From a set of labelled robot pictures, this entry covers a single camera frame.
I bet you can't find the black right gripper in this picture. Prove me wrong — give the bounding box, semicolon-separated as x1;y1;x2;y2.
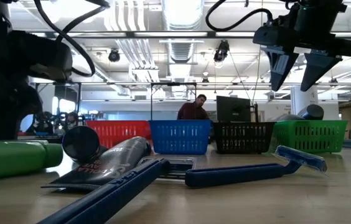
253;0;351;93

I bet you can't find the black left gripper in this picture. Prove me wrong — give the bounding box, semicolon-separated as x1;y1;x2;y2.
0;30;73;141

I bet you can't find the green toiletry bottle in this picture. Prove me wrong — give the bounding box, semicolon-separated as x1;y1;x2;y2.
0;140;64;180

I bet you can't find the blue disposable razor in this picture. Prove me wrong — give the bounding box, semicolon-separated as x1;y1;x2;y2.
37;157;197;224
184;145;328;189

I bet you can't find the white round pillar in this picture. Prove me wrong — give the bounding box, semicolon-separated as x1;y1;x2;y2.
290;84;319;116

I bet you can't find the person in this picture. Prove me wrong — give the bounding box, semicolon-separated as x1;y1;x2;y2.
64;111;82;131
27;111;55;135
177;93;211;121

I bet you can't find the green plastic basket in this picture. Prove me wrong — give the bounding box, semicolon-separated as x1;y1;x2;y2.
270;119;349;154

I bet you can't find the black computer monitor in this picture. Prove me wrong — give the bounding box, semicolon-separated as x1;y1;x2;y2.
216;95;251;123

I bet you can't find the black plastic basket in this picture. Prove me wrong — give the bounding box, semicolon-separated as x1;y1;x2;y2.
213;121;276;154

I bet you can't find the red plastic basket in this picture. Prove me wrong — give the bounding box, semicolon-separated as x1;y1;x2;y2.
85;120;152;149

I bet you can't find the grey shave cream tube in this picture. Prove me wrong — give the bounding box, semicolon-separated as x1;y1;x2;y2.
40;136;152;192

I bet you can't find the blue plastic basket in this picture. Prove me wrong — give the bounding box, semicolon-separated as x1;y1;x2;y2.
148;119;212;156

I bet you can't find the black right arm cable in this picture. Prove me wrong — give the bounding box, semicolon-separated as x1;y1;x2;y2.
205;0;274;32

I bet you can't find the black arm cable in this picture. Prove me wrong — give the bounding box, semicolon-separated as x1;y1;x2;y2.
34;0;111;78
205;0;274;32

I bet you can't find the black ceiling camera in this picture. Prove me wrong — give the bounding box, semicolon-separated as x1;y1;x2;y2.
108;47;121;63
213;39;230;63

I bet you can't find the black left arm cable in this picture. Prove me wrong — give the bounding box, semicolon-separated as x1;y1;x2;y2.
34;0;111;78

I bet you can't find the silver ventilation duct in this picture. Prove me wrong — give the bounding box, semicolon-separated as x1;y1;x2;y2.
162;0;205;63

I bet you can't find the black background rig frame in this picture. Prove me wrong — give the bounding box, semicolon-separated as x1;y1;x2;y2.
150;82;197;121

